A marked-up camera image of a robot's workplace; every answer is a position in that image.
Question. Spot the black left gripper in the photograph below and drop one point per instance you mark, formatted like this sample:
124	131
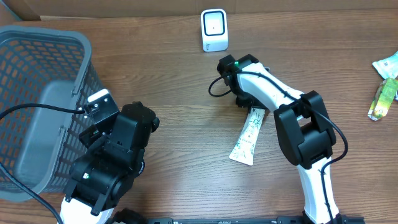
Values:
90	137

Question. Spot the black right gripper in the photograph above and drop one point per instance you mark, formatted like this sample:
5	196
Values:
245	102

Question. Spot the white tube with gold cap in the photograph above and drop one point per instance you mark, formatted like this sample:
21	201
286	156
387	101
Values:
243	150

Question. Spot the teal wet wipes pack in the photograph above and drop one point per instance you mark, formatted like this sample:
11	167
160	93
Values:
387	68

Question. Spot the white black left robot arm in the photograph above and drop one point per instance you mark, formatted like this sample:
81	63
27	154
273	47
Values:
115	157

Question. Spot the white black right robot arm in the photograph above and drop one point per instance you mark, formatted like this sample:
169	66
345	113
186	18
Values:
304	130

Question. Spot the white barcode scanner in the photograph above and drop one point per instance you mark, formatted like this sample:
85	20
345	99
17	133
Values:
214	30

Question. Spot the grey plastic shopping basket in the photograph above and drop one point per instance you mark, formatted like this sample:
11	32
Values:
46	74

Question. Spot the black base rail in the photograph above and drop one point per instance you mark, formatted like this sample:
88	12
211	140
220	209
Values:
131	217

